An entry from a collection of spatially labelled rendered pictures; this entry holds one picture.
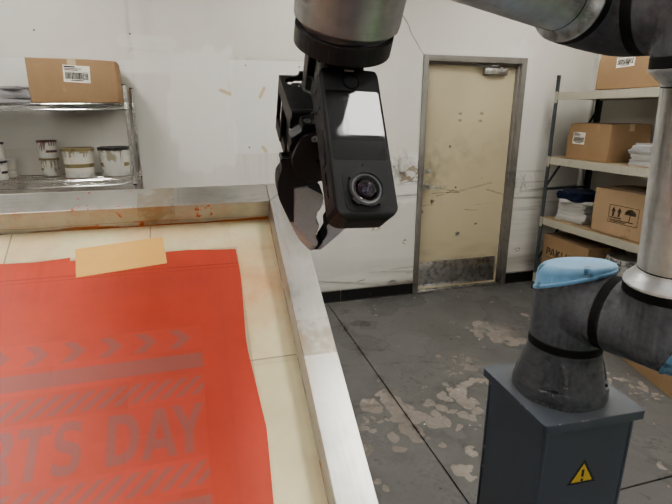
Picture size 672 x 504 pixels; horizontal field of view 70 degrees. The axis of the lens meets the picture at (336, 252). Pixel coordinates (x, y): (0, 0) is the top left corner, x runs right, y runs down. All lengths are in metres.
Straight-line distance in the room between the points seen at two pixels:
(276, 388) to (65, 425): 0.21
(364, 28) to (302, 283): 0.33
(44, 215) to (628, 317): 0.78
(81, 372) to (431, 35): 4.10
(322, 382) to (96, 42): 3.64
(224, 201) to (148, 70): 3.30
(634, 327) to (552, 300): 0.12
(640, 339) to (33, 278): 0.78
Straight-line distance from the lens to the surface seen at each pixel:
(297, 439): 0.52
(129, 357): 0.57
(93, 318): 0.61
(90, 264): 0.66
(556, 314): 0.83
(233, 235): 0.67
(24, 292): 0.66
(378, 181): 0.33
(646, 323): 0.76
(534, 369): 0.87
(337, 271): 4.30
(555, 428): 0.85
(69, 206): 0.69
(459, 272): 4.89
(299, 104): 0.39
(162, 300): 0.61
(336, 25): 0.33
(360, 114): 0.35
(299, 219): 0.43
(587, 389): 0.88
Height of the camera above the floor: 1.66
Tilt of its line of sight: 16 degrees down
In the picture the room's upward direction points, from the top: straight up
